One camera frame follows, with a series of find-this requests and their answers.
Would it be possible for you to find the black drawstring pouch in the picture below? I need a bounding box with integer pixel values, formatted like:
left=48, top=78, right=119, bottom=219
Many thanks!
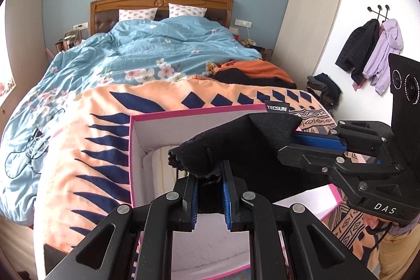
left=168, top=112, right=329, bottom=214

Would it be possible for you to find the yellow striped fabric pouch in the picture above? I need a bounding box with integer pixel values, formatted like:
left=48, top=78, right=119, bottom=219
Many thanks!
left=143, top=145, right=188, bottom=200

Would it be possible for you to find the person right hand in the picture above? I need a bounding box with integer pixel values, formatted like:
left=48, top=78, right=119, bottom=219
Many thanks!
left=362, top=213, right=399, bottom=235

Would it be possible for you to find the black clothes pile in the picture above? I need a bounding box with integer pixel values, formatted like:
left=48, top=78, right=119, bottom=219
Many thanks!
left=305, top=73, right=342, bottom=113

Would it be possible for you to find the black hanging jacket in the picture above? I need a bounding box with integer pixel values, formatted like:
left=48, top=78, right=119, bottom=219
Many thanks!
left=335, top=18, right=379, bottom=85

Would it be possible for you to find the orange patterned blanket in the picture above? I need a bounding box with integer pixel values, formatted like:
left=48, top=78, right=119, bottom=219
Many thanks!
left=33, top=75, right=379, bottom=279

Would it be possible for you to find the pink cardboard box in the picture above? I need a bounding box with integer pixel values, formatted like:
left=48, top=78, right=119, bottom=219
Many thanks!
left=129, top=104, right=344, bottom=280

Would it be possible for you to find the purple hanging hoodie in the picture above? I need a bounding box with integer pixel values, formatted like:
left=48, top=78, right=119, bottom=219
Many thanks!
left=362, top=18, right=404, bottom=95

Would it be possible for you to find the orange garment on bed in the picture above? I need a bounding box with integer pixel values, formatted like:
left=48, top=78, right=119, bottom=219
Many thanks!
left=211, top=60, right=297, bottom=89

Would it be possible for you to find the blue floral duvet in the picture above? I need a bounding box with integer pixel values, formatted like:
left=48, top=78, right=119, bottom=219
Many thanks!
left=1, top=15, right=260, bottom=226

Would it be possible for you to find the right patterned pillow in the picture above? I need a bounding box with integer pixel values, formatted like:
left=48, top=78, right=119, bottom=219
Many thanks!
left=169, top=3, right=207, bottom=18

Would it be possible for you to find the patterned pillow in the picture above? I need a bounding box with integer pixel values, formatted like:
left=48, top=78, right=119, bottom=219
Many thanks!
left=169, top=3, right=207, bottom=18
left=118, top=8, right=158, bottom=21

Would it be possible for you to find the left patterned pillow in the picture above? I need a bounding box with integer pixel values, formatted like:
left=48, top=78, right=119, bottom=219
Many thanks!
left=118, top=8, right=158, bottom=21

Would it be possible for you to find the wooden headboard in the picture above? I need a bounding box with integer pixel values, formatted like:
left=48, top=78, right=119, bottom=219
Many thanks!
left=89, top=0, right=234, bottom=35

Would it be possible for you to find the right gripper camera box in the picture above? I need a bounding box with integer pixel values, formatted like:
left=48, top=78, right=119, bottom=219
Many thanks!
left=389, top=54, right=420, bottom=169

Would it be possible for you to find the wall coat hook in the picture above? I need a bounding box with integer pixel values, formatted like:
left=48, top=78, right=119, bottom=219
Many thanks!
left=367, top=4, right=390, bottom=21

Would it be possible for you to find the white wall socket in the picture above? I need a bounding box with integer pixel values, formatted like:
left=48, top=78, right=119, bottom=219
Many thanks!
left=234, top=19, right=252, bottom=28

